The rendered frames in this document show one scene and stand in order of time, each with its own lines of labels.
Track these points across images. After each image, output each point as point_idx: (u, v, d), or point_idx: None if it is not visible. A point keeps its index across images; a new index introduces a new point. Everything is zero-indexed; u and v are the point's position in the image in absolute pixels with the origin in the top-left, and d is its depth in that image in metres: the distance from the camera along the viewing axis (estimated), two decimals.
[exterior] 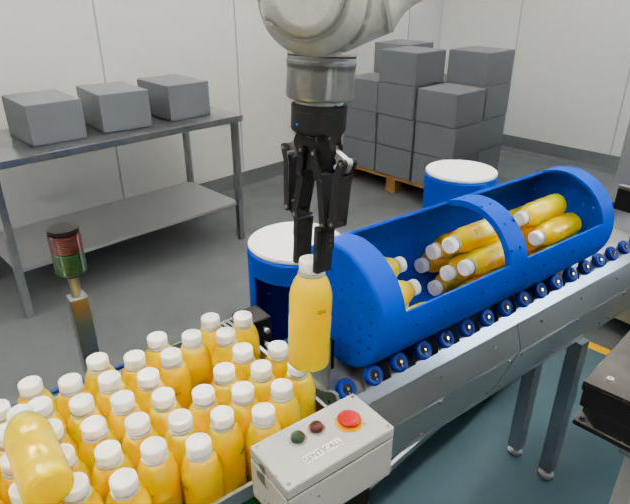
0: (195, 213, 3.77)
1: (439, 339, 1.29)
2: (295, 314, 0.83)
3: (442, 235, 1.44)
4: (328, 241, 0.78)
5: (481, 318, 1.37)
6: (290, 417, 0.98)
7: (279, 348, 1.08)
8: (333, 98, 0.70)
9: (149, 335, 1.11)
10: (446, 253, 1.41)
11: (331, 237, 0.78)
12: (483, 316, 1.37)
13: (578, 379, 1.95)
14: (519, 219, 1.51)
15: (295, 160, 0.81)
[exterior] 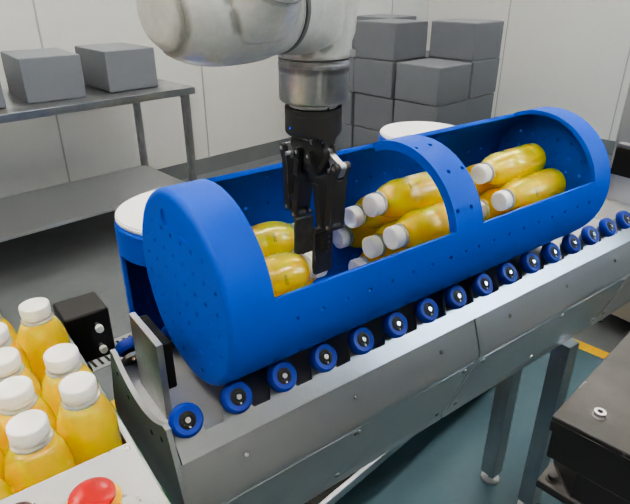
0: None
1: (351, 341, 0.87)
2: (269, 258, 0.78)
3: (367, 194, 1.02)
4: (326, 243, 0.78)
5: (418, 311, 0.95)
6: (40, 479, 0.56)
7: (60, 356, 0.66)
8: (324, 102, 0.68)
9: None
10: (372, 218, 1.00)
11: (329, 239, 0.78)
12: (421, 308, 0.95)
13: (566, 392, 1.53)
14: (479, 174, 1.09)
15: (294, 160, 0.80)
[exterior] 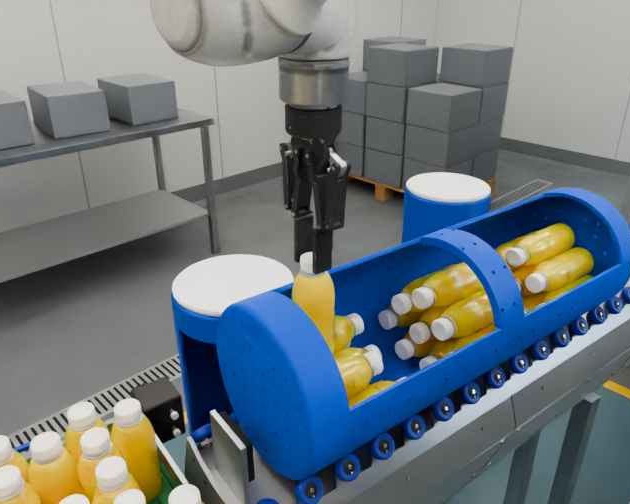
0: (162, 226, 3.44)
1: (405, 429, 0.96)
2: (337, 363, 0.87)
3: (413, 281, 1.11)
4: (326, 242, 0.78)
5: (463, 394, 1.04)
6: None
7: None
8: (324, 101, 0.69)
9: None
10: None
11: (329, 238, 0.78)
12: (465, 391, 1.04)
13: (587, 441, 1.61)
14: (514, 258, 1.17)
15: (294, 160, 0.80)
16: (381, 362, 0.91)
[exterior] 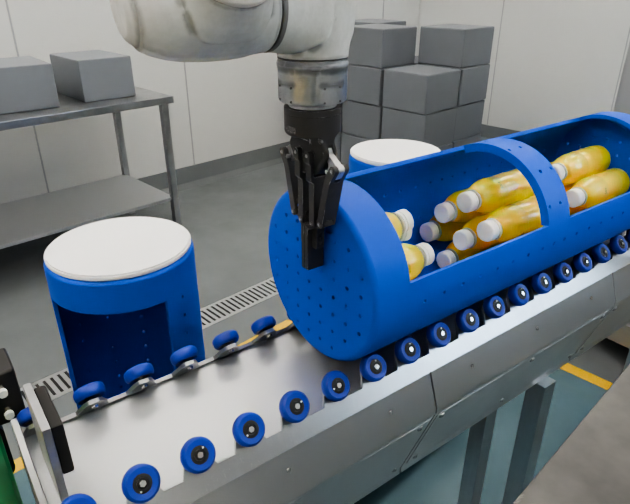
0: (119, 210, 3.26)
1: (303, 420, 0.79)
2: None
3: (455, 192, 1.12)
4: None
5: (386, 368, 0.88)
6: None
7: (410, 219, 0.94)
8: None
9: None
10: (462, 214, 1.09)
11: None
12: (385, 370, 0.88)
13: (543, 432, 1.43)
14: None
15: (330, 178, 0.74)
16: (433, 252, 0.92)
